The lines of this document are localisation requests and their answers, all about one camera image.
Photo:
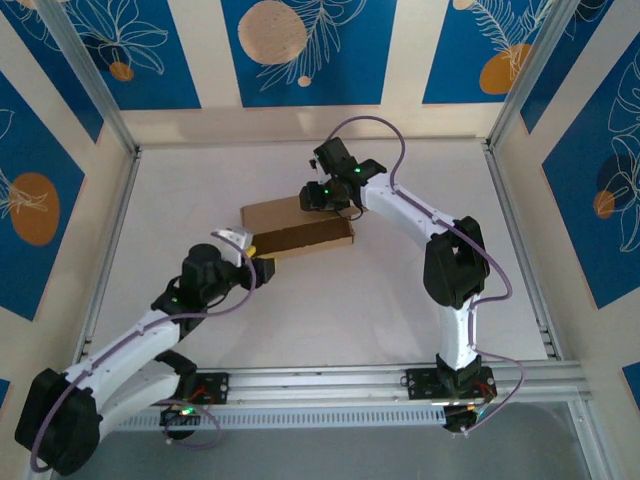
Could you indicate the left aluminium side rail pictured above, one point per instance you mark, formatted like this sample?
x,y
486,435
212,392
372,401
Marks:
x,y
117,225

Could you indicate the aluminium mounting rail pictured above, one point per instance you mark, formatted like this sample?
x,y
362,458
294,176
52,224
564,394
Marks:
x,y
320,382

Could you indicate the aluminium frame post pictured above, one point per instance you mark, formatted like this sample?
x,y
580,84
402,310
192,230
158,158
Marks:
x,y
530,65
90,70

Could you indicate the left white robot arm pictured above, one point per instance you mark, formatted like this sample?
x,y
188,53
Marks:
x,y
125,340

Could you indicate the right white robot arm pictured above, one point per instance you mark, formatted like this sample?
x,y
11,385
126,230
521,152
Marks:
x,y
400,205

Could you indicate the left aluminium frame post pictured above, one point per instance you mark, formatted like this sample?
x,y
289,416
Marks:
x,y
90,70

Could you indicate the right aluminium side rail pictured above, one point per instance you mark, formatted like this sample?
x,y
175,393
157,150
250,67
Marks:
x,y
520,250

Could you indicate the aluminium side rail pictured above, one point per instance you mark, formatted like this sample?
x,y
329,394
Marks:
x,y
520,250
117,225

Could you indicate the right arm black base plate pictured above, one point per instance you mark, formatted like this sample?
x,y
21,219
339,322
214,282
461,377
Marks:
x,y
422,382

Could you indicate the base controller board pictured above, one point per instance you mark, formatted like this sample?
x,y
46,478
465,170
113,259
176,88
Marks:
x,y
465,415
180,417

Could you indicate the right base controller board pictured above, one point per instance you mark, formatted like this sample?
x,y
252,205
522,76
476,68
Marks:
x,y
465,415

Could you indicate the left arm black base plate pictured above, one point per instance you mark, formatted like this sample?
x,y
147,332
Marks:
x,y
215,387

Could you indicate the right aluminium frame post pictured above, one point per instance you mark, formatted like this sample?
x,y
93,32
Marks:
x,y
530,65

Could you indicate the brown cardboard box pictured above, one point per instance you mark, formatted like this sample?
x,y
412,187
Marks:
x,y
280,212

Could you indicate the left base controller board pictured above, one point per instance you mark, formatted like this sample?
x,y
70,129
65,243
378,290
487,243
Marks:
x,y
180,417

